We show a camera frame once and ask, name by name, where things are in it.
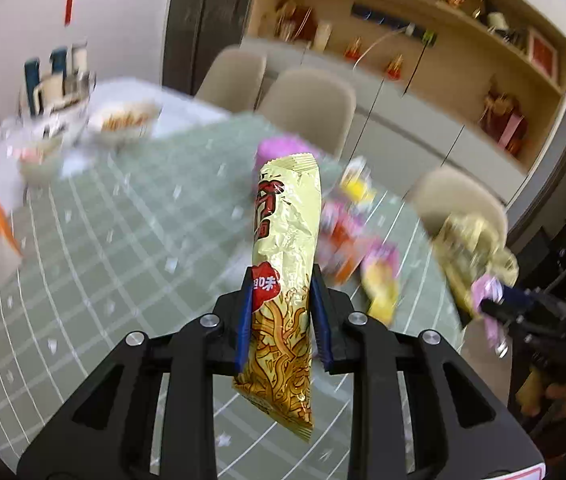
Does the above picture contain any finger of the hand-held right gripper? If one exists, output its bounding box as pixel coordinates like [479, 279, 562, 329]
[479, 287, 566, 330]

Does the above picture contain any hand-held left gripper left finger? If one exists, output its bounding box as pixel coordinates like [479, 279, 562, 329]
[17, 265, 254, 480]

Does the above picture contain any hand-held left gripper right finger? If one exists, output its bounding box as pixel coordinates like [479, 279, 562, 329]
[310, 262, 544, 480]

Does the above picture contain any pink plastic wrapper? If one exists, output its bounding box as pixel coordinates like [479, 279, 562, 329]
[470, 276, 510, 357]

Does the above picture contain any orange white wrapper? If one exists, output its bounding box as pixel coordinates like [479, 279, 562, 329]
[319, 200, 365, 282]

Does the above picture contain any yellow noodle snack packet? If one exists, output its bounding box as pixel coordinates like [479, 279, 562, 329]
[233, 154, 323, 443]

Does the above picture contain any pink cartoon tissue wrapper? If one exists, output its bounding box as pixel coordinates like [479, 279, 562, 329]
[255, 135, 315, 172]

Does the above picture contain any person's right hand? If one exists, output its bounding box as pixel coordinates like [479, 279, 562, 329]
[516, 367, 566, 418]

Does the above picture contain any yellow pink wrapper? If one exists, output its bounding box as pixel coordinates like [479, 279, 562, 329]
[359, 241, 400, 325]

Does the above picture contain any beige chair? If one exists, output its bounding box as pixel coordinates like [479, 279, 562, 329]
[408, 167, 509, 256]
[258, 67, 357, 158]
[195, 45, 267, 111]

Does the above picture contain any green checked tablecloth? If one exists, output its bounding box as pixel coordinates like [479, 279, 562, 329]
[0, 77, 469, 463]

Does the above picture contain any yellow white wrapper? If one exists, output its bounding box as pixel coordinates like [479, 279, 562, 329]
[339, 156, 377, 204]

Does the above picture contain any flower bouquet decoration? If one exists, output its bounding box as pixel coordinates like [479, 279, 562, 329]
[480, 85, 530, 157]

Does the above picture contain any wooden shelf cabinet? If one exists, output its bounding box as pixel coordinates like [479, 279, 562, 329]
[242, 0, 566, 203]

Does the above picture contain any white bowl with snacks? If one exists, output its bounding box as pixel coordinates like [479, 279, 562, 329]
[88, 101, 163, 148]

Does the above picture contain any small white bowl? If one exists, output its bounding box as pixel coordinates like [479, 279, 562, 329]
[17, 135, 64, 185]

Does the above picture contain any white cup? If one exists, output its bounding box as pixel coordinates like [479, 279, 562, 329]
[313, 21, 334, 52]

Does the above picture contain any metal rack with bottles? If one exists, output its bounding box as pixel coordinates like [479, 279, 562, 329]
[17, 42, 98, 117]

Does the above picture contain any dark blue power strip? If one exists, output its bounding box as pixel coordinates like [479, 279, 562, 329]
[351, 2, 438, 47]

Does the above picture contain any red gift bag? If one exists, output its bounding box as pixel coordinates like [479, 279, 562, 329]
[274, 0, 320, 42]

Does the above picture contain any red picture frame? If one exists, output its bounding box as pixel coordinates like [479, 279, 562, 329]
[528, 27, 560, 77]

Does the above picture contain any white cable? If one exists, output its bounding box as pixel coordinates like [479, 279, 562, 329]
[350, 27, 411, 68]

